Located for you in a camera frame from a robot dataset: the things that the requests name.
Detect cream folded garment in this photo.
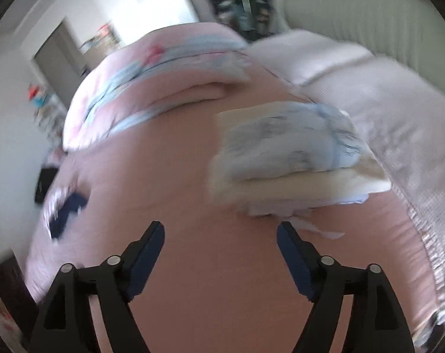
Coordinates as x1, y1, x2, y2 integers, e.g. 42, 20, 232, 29
208, 101, 392, 207

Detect light blue pajama top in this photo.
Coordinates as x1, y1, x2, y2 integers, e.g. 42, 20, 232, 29
300, 102, 367, 171

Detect black bag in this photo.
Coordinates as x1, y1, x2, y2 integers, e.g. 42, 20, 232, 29
34, 167, 59, 204

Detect white wardrobe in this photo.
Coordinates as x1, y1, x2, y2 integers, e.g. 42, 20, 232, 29
86, 0, 199, 46

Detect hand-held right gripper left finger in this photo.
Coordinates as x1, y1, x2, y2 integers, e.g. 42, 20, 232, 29
30, 221, 166, 353

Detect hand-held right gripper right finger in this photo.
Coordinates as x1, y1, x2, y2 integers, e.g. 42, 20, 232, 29
276, 221, 416, 353

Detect pale pink pillow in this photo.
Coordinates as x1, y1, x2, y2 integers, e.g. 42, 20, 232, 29
303, 53, 445, 324
246, 29, 374, 85

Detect navy garment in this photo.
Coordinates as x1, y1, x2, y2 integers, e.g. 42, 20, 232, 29
48, 193, 89, 241

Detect black glass cabinet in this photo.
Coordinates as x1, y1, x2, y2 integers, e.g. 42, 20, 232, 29
178, 0, 285, 41

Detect white shelf rack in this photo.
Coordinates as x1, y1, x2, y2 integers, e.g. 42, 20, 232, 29
33, 88, 67, 148

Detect bed with pink sheet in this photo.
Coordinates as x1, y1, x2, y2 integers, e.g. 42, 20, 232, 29
24, 22, 444, 353

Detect red blue plush toy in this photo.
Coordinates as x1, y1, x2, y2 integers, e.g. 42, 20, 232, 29
27, 84, 48, 107

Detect grey-green padded headboard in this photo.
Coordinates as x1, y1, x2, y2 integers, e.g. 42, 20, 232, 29
276, 0, 445, 92

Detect light blue pajama pants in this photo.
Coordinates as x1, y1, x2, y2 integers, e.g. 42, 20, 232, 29
220, 116, 330, 184

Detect grey door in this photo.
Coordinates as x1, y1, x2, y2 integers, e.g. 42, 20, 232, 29
33, 18, 94, 109

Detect folded pink checked duvet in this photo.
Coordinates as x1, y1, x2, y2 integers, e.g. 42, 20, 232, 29
62, 22, 253, 151

